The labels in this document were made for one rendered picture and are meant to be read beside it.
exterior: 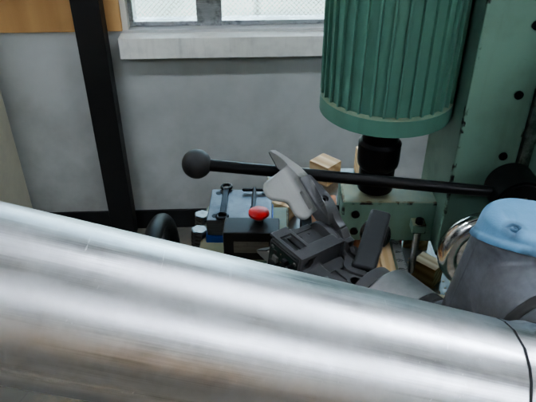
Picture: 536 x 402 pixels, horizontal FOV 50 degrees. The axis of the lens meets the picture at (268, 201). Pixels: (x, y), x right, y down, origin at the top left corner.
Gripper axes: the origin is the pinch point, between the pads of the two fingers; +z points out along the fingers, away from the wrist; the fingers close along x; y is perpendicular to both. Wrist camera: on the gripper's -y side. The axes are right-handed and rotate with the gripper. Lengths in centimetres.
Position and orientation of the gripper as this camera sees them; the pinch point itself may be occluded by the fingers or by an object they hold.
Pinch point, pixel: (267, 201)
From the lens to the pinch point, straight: 72.6
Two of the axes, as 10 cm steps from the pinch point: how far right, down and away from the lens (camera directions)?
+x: -1.0, 8.2, 5.6
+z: -6.3, -4.9, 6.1
